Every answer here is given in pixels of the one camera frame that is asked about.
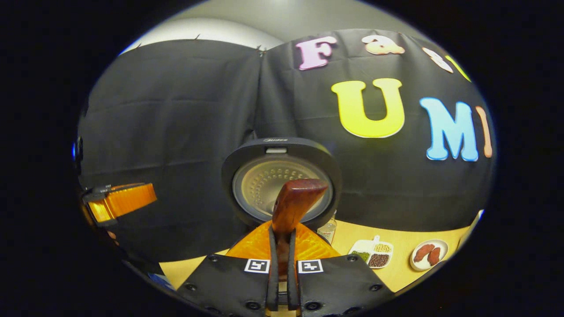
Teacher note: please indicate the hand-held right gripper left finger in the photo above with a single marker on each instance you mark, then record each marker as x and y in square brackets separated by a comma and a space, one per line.
[229, 286]

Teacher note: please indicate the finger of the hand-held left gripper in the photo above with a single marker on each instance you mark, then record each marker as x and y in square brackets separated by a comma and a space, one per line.
[128, 199]

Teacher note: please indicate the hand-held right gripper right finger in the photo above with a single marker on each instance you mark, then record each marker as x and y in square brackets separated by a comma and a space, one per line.
[339, 286]

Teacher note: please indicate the brown wooden spoon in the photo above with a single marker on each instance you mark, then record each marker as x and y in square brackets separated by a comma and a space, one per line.
[297, 198]

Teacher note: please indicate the grey rice cooker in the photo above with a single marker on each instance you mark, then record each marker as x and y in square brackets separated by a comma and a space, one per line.
[251, 185]

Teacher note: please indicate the white divided bean dish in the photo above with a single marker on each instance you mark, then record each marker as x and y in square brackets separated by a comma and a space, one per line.
[372, 254]

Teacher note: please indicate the small clear bottle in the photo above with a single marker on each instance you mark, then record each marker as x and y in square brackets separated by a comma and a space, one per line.
[327, 230]

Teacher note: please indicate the red meat piece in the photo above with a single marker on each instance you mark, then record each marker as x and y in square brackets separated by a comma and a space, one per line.
[423, 253]
[434, 256]

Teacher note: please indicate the black backdrop cloth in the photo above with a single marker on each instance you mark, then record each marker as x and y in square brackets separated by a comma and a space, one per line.
[176, 110]

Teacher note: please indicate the white round plate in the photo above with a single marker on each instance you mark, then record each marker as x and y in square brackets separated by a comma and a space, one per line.
[443, 251]

